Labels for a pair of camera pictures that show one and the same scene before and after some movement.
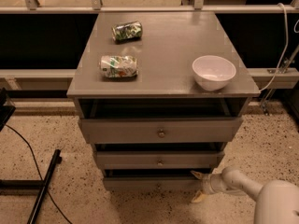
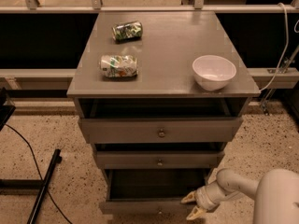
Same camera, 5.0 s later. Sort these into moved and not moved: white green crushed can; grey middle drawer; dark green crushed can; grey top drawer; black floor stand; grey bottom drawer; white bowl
Moved: grey bottom drawer
Not moved: grey top drawer; grey middle drawer; black floor stand; dark green crushed can; white bowl; white green crushed can
